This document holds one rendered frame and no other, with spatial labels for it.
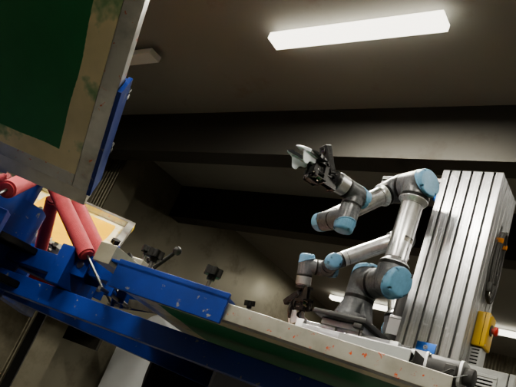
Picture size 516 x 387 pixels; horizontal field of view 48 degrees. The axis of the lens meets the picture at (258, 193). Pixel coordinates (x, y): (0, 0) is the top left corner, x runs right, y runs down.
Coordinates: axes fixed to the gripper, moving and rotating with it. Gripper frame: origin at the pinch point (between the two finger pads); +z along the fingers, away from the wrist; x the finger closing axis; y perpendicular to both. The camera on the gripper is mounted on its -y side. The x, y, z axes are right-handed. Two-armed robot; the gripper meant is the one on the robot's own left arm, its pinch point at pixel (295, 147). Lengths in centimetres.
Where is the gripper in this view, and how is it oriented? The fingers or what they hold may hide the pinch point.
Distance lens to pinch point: 205.6
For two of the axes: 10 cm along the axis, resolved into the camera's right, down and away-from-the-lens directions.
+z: -7.9, -4.8, -3.9
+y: -2.8, 8.4, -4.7
